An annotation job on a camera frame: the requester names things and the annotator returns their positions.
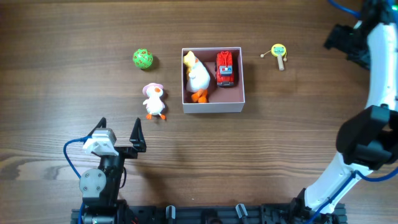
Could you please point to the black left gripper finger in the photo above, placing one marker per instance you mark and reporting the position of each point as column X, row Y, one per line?
column 137, row 137
column 101, row 124

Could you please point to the small duck with pink hat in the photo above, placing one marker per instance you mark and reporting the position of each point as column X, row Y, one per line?
column 154, row 104

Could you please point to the green number ball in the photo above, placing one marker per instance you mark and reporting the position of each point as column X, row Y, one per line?
column 142, row 58

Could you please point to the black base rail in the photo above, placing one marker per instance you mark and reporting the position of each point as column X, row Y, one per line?
column 261, row 214

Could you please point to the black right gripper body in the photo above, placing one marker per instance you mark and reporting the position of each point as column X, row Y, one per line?
column 337, row 35

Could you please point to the white box pink interior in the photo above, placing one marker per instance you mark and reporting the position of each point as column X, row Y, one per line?
column 220, row 99

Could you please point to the white plush duck yellow hair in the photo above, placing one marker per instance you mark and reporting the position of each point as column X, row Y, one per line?
column 198, row 78

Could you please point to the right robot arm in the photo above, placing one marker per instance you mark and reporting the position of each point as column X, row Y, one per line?
column 368, row 140

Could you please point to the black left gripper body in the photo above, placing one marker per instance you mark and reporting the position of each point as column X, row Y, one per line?
column 123, row 150

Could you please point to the red toy fire truck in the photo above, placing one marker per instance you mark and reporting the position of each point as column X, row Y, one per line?
column 224, row 69

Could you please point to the yellow wooden rattle drum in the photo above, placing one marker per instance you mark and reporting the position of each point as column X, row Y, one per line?
column 279, row 51

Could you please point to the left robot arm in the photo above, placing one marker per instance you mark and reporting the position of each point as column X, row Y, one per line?
column 100, row 186

